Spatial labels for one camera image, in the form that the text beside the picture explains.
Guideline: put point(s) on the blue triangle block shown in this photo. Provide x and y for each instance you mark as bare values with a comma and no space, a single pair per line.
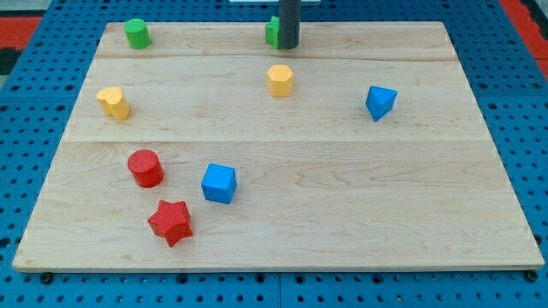
379,101

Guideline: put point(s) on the yellow hexagon block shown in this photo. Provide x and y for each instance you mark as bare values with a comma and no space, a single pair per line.
280,80

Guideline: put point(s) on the red cylinder block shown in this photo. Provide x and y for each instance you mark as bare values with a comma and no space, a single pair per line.
145,167

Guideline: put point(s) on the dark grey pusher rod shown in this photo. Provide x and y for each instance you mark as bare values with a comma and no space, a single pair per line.
289,23

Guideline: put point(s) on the yellow heart block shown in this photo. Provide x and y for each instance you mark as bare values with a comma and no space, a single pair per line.
113,102

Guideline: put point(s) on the red star block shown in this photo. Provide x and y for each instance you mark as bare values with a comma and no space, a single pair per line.
171,221

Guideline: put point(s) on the light wooden board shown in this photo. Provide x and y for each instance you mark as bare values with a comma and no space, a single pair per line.
321,186

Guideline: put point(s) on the blue cube block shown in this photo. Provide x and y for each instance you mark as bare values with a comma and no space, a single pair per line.
219,183

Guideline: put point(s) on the green star block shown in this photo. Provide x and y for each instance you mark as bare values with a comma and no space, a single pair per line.
272,33

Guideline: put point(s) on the green cylinder block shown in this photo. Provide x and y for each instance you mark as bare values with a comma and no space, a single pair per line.
137,34

